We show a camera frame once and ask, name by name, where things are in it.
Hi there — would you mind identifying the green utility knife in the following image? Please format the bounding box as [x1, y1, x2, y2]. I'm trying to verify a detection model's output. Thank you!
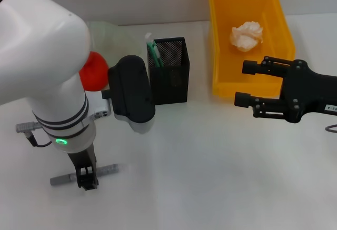
[144, 32, 165, 67]

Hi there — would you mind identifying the black mesh pen holder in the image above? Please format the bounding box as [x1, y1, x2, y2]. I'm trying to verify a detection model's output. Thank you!
[146, 36, 191, 106]

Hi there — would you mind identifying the orange fruit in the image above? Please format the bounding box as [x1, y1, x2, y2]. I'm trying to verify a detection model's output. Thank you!
[78, 51, 110, 92]

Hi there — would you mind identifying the pale green glass fruit plate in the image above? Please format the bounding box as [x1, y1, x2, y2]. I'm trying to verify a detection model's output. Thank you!
[85, 21, 144, 65]

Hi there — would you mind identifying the yellow plastic bin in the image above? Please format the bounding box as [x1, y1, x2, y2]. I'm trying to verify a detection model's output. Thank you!
[207, 0, 296, 98]

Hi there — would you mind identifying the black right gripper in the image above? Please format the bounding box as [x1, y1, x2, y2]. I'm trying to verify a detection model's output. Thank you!
[233, 55, 337, 124]

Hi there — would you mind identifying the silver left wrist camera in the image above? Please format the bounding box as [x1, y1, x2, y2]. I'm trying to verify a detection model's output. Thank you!
[101, 55, 156, 134]

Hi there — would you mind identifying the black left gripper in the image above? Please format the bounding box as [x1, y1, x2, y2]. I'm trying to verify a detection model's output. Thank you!
[67, 144, 100, 191]

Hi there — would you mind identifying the white paper ball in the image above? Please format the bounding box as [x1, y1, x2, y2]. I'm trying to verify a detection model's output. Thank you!
[230, 21, 265, 53]

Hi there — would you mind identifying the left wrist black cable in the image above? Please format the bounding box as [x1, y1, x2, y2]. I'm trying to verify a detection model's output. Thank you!
[15, 121, 53, 148]

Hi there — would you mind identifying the gray marker pen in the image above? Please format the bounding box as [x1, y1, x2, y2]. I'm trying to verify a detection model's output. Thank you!
[49, 163, 127, 186]

